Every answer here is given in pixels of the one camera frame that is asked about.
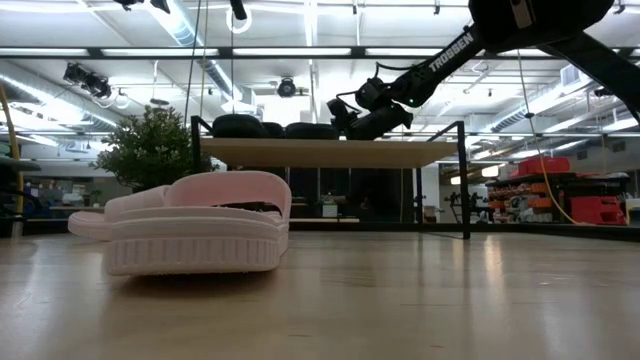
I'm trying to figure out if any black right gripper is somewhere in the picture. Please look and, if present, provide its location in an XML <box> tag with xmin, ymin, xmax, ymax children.
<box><xmin>349</xmin><ymin>103</ymin><xmax>414</xmax><ymax>141</ymax></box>

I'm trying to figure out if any pink foam slide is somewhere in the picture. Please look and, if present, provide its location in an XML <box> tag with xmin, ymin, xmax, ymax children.
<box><xmin>105</xmin><ymin>170</ymin><xmax>293</xmax><ymax>276</ymax></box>
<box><xmin>68</xmin><ymin>185</ymin><xmax>171</xmax><ymax>242</ymax></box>

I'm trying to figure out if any red storage bin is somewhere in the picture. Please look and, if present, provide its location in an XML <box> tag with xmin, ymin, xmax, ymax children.
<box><xmin>509</xmin><ymin>157</ymin><xmax>571</xmax><ymax>176</ymax></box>
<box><xmin>569</xmin><ymin>195</ymin><xmax>627</xmax><ymax>226</ymax></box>

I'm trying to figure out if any black storage rack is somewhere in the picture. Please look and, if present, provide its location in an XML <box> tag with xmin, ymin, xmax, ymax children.
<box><xmin>487</xmin><ymin>172</ymin><xmax>631</xmax><ymax>225</ymax></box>

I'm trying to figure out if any green potted plant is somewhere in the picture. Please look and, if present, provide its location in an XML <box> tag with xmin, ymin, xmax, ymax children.
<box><xmin>89</xmin><ymin>104</ymin><xmax>216</xmax><ymax>194</ymax></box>

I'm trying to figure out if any black desk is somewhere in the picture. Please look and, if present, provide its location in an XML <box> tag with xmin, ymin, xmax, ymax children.
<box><xmin>0</xmin><ymin>157</ymin><xmax>42</xmax><ymax>174</ymax></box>

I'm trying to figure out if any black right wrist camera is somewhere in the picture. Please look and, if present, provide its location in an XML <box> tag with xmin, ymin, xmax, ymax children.
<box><xmin>327</xmin><ymin>97</ymin><xmax>359</xmax><ymax>134</ymax></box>

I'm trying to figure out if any wooden shelf with black frame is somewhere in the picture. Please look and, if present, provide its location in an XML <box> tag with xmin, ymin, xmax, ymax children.
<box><xmin>190</xmin><ymin>114</ymin><xmax>471</xmax><ymax>240</ymax></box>

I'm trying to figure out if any black ceiling light rail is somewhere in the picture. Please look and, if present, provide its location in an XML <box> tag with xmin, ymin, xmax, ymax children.
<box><xmin>0</xmin><ymin>46</ymin><xmax>640</xmax><ymax>61</ymax></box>

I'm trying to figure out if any white hanging ring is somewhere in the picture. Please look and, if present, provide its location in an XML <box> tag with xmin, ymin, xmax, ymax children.
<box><xmin>225</xmin><ymin>3</ymin><xmax>254</xmax><ymax>35</ymax></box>

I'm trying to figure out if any black hanging cable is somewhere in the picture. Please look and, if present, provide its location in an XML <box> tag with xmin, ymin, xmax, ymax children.
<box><xmin>183</xmin><ymin>0</ymin><xmax>202</xmax><ymax>129</ymax></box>

